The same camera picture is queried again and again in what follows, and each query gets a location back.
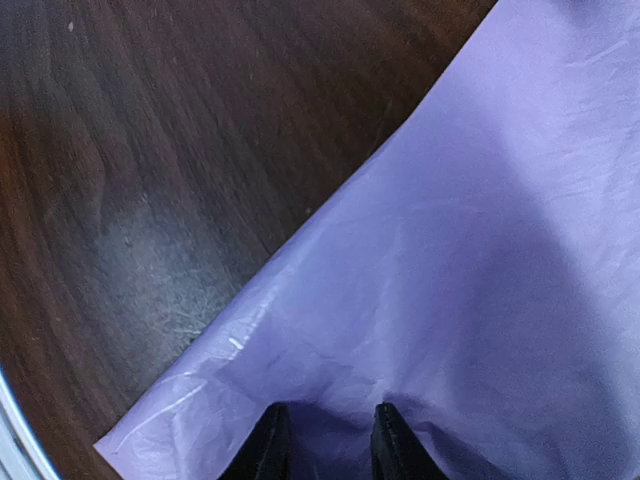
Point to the purple wrapping paper sheet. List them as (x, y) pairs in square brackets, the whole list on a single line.
[(480, 271)]

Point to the front aluminium rail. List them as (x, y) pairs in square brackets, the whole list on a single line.
[(22, 456)]

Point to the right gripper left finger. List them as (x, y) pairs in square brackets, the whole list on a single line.
[(265, 454)]

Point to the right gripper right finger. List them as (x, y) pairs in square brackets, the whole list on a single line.
[(396, 451)]

